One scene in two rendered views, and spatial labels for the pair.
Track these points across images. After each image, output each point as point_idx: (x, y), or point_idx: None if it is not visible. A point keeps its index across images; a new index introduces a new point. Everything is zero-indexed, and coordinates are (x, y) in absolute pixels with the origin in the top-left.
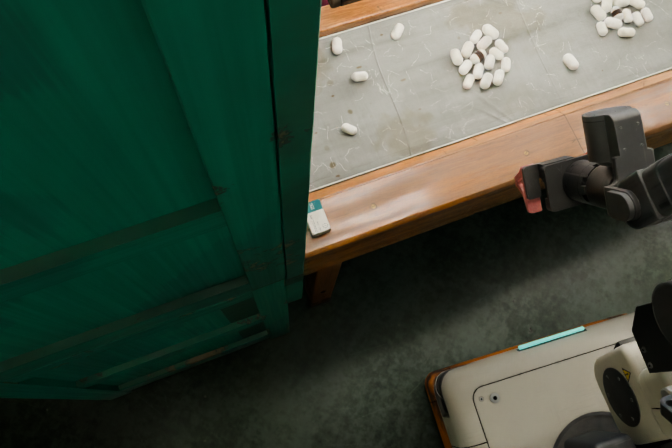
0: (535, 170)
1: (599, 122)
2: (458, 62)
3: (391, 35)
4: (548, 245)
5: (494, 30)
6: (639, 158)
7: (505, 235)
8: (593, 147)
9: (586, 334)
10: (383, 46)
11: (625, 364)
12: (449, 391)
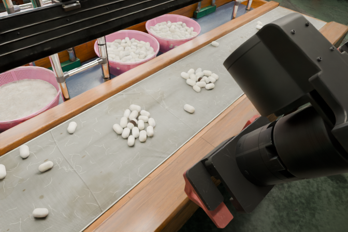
0: (201, 169)
1: (255, 46)
2: (119, 131)
3: (67, 130)
4: (227, 225)
5: (136, 106)
6: (343, 68)
7: (202, 231)
8: (265, 88)
9: None
10: (63, 140)
11: None
12: None
